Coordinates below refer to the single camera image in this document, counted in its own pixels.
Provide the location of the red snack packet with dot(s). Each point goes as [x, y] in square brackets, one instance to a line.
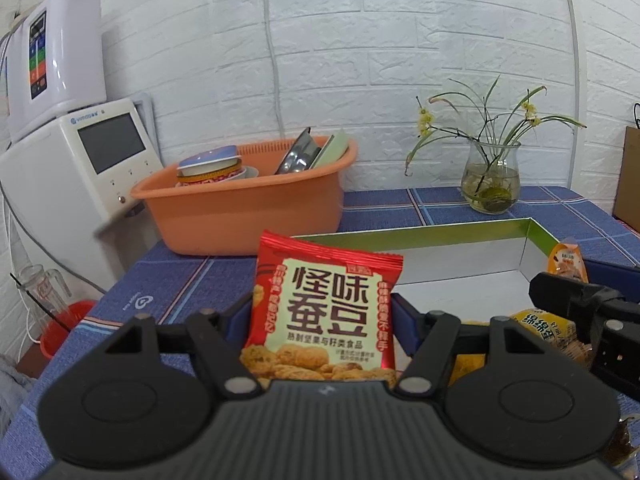
[325, 310]

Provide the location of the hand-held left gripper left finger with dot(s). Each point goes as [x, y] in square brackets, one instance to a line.
[234, 327]

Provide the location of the clear brown snack packet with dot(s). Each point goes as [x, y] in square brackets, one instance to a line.
[620, 445]

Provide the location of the yellow flowering plant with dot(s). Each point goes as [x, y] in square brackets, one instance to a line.
[424, 120]

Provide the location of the blue checked tablecloth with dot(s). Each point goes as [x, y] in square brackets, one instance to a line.
[190, 280]

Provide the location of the green cardboard box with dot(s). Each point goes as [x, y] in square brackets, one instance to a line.
[465, 260]

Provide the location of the orange snack packet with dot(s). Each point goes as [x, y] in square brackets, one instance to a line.
[567, 260]

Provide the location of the white bowl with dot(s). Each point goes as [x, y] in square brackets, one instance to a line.
[249, 172]

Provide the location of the yellow snack packet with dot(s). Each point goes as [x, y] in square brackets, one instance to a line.
[542, 327]

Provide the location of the pale green plate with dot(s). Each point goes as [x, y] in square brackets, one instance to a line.
[332, 147]

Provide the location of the red plastic bucket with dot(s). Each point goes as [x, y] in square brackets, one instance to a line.
[75, 320]

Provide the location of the clear yellow cake packet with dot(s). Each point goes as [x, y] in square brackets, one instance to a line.
[467, 365]

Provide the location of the glass vase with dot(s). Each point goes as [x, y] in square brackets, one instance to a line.
[492, 185]

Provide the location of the white appliance with screen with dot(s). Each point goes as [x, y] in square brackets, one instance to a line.
[45, 185]

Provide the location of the tall brown cardboard box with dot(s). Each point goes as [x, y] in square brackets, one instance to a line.
[631, 175]

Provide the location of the stack of bowls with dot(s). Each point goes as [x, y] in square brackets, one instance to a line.
[207, 160]

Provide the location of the steel plate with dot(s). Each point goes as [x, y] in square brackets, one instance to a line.
[300, 152]

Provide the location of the white water purifier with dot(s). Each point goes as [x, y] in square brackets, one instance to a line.
[75, 50]

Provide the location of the grey cloth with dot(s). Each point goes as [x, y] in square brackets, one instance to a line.
[12, 385]

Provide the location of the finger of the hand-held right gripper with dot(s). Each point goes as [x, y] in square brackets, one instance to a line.
[550, 292]
[612, 277]

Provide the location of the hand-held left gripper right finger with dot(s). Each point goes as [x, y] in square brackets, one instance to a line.
[404, 325]

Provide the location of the orange plastic basin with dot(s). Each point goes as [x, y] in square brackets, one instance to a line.
[240, 215]

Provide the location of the clear glass pitcher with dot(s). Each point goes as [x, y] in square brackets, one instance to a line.
[42, 290]

